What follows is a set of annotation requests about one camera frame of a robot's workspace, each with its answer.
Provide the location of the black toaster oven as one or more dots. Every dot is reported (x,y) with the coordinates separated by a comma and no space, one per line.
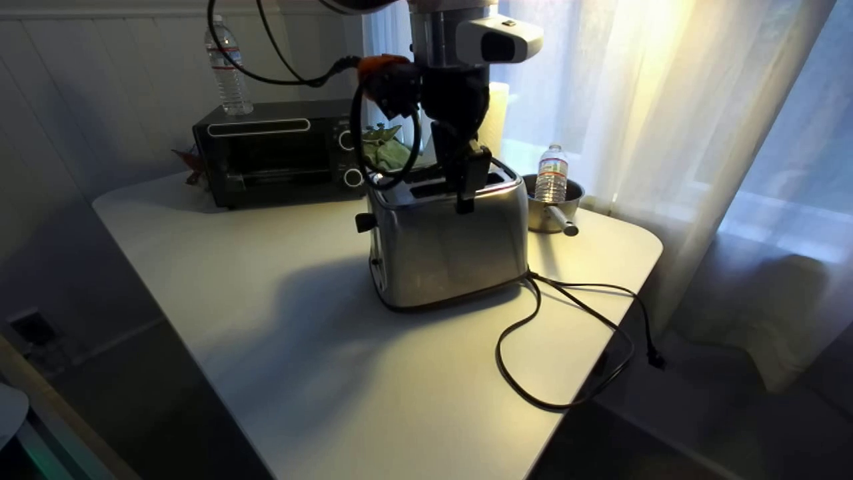
(279,153)

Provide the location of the silver two-slot toaster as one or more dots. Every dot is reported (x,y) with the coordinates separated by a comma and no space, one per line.
(424,251)

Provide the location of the white sheer curtain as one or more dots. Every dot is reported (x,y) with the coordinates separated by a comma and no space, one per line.
(725,128)

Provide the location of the white paper towel roll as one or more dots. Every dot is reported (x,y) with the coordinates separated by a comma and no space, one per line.
(492,132)

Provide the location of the small steel saucepan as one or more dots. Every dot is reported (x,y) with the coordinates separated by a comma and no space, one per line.
(553,216)

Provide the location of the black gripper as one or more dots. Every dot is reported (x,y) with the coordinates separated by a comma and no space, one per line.
(453,99)

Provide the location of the tall clear water bottle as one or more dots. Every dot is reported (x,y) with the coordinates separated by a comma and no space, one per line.
(225,59)

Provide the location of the green plastic item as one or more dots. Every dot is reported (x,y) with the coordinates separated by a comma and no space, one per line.
(385,149)

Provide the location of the tiny water bottle in pan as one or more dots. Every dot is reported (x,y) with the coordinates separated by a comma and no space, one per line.
(553,173)

